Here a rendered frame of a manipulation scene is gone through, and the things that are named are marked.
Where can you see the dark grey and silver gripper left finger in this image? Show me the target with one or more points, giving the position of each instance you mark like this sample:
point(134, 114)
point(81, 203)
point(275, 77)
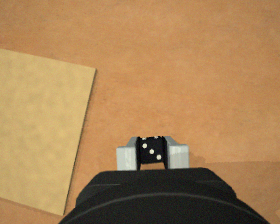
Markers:
point(128, 157)

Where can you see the tan square mat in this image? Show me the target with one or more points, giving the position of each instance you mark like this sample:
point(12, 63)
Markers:
point(43, 106)

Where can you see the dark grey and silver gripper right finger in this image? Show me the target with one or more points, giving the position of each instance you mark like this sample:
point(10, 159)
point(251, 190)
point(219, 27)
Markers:
point(175, 155)

